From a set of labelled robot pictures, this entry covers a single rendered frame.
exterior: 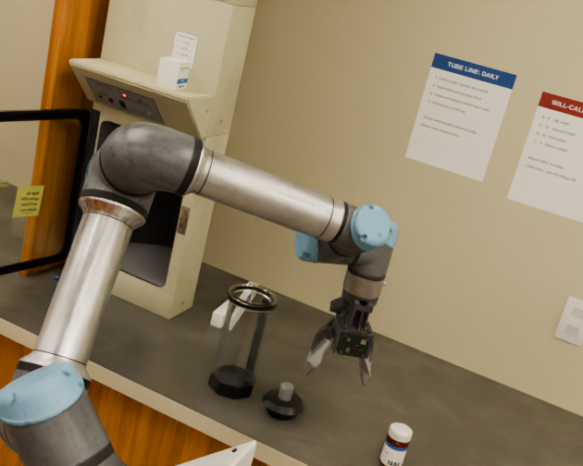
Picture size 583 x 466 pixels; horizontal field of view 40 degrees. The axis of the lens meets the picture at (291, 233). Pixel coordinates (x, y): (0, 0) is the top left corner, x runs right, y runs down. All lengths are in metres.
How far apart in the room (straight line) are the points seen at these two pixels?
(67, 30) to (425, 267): 1.08
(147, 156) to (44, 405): 0.39
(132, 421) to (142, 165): 0.74
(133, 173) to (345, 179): 1.02
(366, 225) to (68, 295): 0.49
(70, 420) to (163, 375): 0.66
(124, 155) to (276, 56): 1.05
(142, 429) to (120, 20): 0.93
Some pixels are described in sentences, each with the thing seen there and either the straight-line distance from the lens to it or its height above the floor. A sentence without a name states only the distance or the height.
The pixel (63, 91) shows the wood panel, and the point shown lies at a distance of 2.01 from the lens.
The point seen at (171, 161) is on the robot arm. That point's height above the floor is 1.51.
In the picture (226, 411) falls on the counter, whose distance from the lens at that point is 1.71.
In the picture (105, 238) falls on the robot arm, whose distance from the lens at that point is 1.33.
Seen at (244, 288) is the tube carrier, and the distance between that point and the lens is 1.73.
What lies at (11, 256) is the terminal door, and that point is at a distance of 2.00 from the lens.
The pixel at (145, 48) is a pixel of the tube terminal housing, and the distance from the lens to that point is 1.93.
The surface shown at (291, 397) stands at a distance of 1.74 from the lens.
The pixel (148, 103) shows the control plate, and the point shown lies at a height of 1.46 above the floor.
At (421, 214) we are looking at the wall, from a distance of 2.14.
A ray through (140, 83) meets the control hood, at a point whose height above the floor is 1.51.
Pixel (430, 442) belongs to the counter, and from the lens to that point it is 1.82.
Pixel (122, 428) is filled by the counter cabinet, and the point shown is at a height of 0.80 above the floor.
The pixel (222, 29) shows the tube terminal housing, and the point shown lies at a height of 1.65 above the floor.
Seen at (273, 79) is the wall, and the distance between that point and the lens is 2.25.
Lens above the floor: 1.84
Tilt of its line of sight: 19 degrees down
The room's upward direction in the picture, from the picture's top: 14 degrees clockwise
